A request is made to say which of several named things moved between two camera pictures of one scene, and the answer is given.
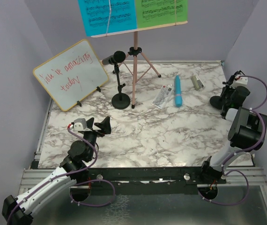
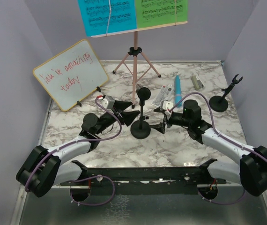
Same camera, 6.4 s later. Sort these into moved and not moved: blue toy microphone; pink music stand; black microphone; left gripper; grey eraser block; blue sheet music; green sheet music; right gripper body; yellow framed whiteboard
Moved: left gripper; right gripper body; black microphone
Not moved: grey eraser block; blue sheet music; blue toy microphone; green sheet music; pink music stand; yellow framed whiteboard
